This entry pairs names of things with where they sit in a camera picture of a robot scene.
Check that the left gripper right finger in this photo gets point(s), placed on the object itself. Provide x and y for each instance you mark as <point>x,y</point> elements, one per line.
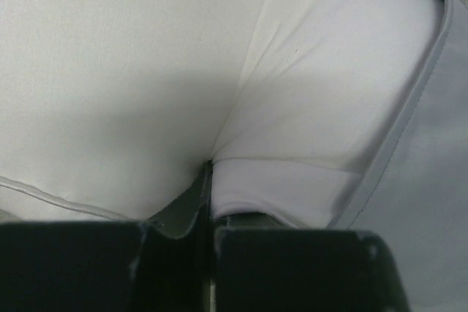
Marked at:
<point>260,268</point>

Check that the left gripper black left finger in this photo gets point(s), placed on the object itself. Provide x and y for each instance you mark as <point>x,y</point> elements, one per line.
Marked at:
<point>159,264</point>

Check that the grey satin pillowcase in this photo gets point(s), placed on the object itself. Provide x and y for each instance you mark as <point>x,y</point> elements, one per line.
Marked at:
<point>414,194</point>

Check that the white pillow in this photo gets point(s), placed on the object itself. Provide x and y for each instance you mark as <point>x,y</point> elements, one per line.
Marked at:
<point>109,108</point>

